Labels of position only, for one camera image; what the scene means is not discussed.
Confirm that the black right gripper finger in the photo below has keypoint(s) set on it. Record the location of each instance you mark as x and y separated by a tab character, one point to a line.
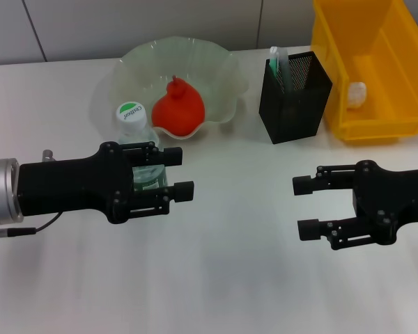
310	230
303	185

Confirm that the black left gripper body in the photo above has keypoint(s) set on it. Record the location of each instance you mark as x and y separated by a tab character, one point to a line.
73	184

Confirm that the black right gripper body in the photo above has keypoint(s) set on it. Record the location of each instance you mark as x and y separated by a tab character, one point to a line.
393	195

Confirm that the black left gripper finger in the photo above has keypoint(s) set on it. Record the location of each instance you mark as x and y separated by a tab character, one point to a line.
183	191
170	156

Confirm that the red-orange fruit with stem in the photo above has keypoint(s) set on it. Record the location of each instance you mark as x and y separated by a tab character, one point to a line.
179	111

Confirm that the clear water bottle green label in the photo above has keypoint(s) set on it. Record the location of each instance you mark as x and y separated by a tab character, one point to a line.
130	116

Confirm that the white paper ball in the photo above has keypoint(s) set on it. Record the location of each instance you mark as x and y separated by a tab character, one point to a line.
357	95

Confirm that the grey marker pen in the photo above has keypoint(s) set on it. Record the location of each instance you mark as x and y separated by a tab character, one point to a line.
286	71

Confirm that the mint green utility knife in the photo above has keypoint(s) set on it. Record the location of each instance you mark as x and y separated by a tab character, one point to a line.
274	62

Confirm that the black mesh pen holder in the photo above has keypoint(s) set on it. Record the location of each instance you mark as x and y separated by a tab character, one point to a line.
292	115

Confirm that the translucent green wavy fruit plate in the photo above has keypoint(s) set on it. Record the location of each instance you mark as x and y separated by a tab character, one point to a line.
195	59

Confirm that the yellow plastic storage bin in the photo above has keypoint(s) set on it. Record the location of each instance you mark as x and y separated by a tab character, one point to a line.
383	69

